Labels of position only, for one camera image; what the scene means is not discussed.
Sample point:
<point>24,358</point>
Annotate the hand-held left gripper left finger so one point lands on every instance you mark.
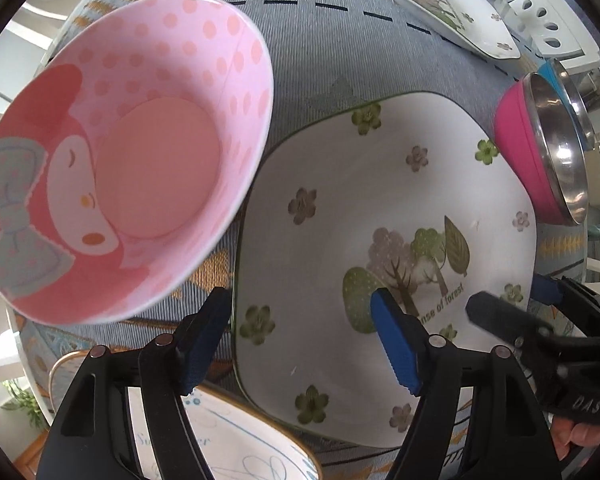
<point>205,342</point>

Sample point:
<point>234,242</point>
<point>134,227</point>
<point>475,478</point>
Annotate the person's right hand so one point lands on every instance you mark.
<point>575,437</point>

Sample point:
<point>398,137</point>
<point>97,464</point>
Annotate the woven patterned table mat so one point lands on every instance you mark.
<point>330,45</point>

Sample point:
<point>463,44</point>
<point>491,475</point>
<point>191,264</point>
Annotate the pink steel bowl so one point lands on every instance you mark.
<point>522,145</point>

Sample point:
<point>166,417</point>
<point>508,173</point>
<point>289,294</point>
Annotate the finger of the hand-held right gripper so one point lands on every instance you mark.
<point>545,290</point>
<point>500,312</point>

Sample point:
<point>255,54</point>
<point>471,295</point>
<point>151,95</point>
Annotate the white chair with oval holes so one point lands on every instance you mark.
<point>545,15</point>

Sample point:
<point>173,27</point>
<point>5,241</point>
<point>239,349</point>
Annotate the blue steel bowl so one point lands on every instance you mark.
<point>560,76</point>

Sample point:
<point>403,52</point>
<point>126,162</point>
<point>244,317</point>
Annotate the pink cartoon print bowl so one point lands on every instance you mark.
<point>145,125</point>

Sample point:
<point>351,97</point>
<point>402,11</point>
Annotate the white oval tree print plate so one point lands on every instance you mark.
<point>432,2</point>

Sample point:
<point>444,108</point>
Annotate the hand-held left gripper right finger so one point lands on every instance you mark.
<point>394,345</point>

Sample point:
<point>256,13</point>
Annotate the white square forest print plate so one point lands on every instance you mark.
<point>340,170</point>

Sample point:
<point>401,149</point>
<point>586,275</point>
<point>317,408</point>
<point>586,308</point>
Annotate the gold rimmed blue line plate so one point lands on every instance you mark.
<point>245,440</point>

